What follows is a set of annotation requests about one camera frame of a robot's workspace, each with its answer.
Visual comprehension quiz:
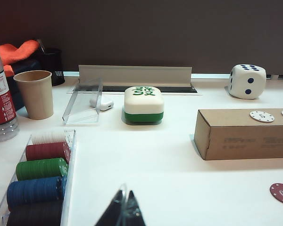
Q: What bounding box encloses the green chip stack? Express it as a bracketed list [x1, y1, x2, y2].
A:
[16, 157, 69, 182]

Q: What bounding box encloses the brown cardboard box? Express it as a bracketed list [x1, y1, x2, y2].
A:
[193, 108, 283, 161]

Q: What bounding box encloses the brown paper cup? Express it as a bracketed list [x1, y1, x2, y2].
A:
[13, 70, 54, 120]

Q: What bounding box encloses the clear red-label water bottle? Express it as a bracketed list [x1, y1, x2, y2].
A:
[0, 39, 20, 143]

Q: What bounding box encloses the wide brown desk partition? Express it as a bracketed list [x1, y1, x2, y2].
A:
[0, 0, 283, 80]

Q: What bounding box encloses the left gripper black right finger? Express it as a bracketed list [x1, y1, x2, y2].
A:
[128, 189, 147, 226]

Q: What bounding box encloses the clear acrylic lid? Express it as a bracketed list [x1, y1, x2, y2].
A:
[62, 77, 103, 127]

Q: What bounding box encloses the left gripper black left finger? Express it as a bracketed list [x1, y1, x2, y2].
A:
[94, 183, 128, 226]

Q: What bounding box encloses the orange cloth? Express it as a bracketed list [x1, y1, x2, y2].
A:
[0, 40, 41, 76]

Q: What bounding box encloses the red chip stack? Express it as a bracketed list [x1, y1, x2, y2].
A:
[25, 141, 72, 163]

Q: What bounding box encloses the black chip stack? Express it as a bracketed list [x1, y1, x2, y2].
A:
[6, 200, 65, 226]

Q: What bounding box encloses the blue chip stack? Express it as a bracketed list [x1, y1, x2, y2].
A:
[6, 176, 68, 211]

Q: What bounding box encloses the white green mahjong tile block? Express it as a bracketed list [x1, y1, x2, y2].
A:
[121, 86, 165, 126]

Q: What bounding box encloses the white earbuds case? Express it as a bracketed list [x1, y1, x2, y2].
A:
[89, 95, 114, 112]

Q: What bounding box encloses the clear chip tray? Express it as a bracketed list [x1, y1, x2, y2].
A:
[0, 129, 77, 226]

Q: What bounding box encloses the black mesh pen holder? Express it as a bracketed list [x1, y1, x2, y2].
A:
[36, 48, 66, 87]

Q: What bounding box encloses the white chip stack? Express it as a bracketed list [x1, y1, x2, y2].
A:
[32, 131, 69, 145]

